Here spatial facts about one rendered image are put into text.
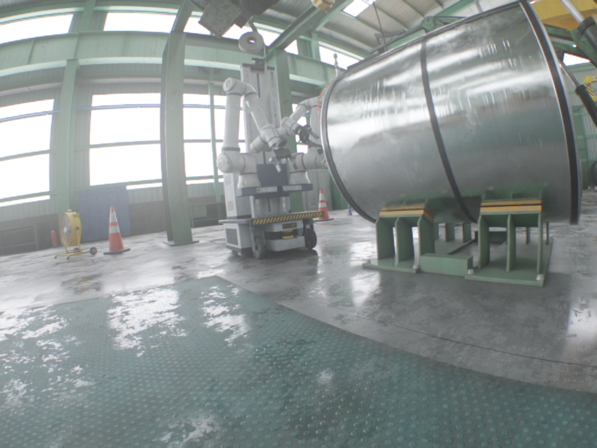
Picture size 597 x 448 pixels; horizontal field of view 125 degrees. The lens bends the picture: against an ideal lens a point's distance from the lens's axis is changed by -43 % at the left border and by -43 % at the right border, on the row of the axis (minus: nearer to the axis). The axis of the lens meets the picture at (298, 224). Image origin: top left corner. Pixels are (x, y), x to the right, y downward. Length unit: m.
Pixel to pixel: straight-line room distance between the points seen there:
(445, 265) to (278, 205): 1.63
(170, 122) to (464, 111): 4.08
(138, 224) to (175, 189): 6.78
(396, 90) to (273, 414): 1.30
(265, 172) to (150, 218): 8.91
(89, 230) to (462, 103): 10.50
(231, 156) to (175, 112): 2.69
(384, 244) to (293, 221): 0.81
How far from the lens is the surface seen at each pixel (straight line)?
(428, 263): 1.38
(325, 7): 2.51
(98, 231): 10.57
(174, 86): 4.81
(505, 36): 1.25
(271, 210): 2.46
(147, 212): 11.00
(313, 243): 2.30
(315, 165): 2.30
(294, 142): 5.33
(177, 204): 4.29
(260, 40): 1.86
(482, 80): 1.17
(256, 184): 2.14
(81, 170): 11.61
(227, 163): 2.02
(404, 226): 1.58
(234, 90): 2.16
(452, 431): 0.51
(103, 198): 10.59
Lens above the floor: 0.38
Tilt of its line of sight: 4 degrees down
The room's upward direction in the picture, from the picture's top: 6 degrees counter-clockwise
